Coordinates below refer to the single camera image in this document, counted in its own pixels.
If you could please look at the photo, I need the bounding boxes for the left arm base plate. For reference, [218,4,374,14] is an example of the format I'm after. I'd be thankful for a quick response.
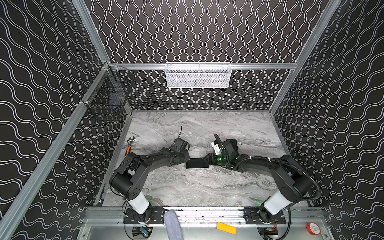
[124,206,166,225]

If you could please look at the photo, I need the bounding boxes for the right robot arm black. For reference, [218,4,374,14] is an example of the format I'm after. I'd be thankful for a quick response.
[203,136,321,222]

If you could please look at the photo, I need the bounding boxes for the red tape roll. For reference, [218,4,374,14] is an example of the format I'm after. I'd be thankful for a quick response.
[306,223,322,236]

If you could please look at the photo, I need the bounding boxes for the orange adjustable wrench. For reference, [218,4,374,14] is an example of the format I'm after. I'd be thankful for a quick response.
[125,136,136,157]

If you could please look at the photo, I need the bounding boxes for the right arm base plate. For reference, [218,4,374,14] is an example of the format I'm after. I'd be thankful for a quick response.
[243,207,287,225]

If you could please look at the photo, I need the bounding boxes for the black phone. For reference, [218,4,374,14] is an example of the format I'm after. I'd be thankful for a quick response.
[186,158,210,169]

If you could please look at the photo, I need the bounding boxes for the white mesh basket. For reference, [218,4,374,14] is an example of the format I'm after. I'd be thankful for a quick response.
[165,62,232,89]

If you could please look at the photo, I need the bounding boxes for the yellow card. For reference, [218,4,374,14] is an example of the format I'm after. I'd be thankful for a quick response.
[217,223,237,235]

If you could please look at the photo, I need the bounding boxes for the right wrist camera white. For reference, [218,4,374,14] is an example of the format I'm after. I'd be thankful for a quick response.
[211,141,222,156]

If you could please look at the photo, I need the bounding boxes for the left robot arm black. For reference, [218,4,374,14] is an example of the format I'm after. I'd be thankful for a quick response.
[109,138,190,215]

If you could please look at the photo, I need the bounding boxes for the black wire basket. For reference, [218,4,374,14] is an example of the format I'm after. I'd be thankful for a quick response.
[85,66,137,122]

